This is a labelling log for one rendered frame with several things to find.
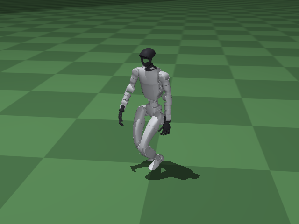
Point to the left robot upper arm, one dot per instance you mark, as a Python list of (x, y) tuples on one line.
[(164, 78)]

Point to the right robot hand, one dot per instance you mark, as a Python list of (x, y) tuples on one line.
[(121, 110)]

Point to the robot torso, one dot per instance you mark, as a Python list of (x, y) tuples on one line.
[(151, 88)]

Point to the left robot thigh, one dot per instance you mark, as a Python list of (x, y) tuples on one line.
[(151, 129)]

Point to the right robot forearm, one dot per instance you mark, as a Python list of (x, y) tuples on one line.
[(125, 98)]

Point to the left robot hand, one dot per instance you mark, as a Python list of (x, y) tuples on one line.
[(166, 127)]

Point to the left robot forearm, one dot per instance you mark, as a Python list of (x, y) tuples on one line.
[(167, 107)]

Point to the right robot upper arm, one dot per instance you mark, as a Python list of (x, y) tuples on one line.
[(133, 80)]

